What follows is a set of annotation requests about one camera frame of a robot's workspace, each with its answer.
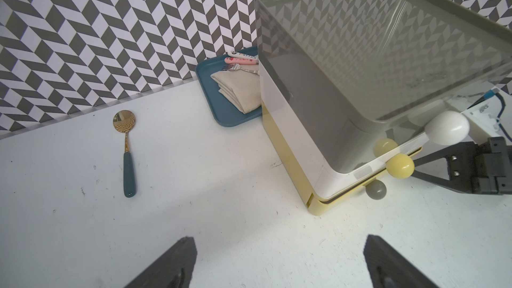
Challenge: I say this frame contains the yellow bottom drawer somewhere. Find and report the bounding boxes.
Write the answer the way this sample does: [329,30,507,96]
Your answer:
[261,103,428,216]

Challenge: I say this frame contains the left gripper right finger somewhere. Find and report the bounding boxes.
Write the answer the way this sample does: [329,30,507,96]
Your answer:
[363,235,437,288]

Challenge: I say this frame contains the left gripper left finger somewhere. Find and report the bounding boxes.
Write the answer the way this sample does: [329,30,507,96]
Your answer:
[125,237,197,288]

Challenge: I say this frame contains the pink handled fork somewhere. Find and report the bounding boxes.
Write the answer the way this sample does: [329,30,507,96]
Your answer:
[223,51,259,75]

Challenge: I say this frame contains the teal tray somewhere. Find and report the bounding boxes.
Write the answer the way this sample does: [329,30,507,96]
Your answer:
[195,54,262,127]

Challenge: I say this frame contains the white drawer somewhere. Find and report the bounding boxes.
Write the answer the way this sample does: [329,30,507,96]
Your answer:
[259,71,471,201]

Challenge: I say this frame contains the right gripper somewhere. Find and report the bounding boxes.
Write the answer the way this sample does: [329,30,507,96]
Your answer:
[412,137,511,195]

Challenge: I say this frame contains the beige cards on tray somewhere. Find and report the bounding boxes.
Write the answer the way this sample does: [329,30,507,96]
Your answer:
[211,71,261,114]

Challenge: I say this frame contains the grey drawer cabinet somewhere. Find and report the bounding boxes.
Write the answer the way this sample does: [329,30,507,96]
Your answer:
[255,0,511,173]

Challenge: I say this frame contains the gold spoon green handle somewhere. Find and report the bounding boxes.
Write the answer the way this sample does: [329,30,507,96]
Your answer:
[113,110,137,198]

